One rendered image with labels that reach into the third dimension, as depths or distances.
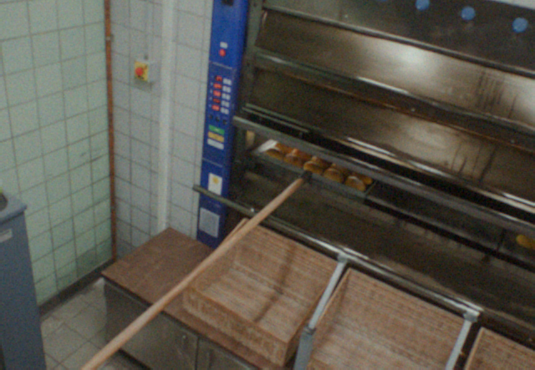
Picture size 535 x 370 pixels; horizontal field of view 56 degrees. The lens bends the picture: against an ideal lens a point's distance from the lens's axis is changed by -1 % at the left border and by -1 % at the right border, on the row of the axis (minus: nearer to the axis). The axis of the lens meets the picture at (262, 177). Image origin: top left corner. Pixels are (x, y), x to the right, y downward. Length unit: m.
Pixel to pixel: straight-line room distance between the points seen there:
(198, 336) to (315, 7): 1.51
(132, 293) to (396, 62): 1.59
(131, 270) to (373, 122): 1.40
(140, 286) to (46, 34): 1.26
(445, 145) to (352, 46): 0.53
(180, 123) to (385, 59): 1.13
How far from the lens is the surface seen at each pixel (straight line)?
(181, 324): 2.45
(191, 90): 2.55
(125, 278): 2.64
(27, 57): 2.58
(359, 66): 2.07
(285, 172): 2.39
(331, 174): 2.36
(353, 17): 2.08
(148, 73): 2.62
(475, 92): 1.98
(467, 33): 1.97
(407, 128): 2.10
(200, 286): 2.51
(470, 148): 2.06
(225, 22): 2.32
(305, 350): 2.00
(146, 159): 2.93
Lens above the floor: 2.34
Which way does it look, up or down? 30 degrees down
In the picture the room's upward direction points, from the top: 8 degrees clockwise
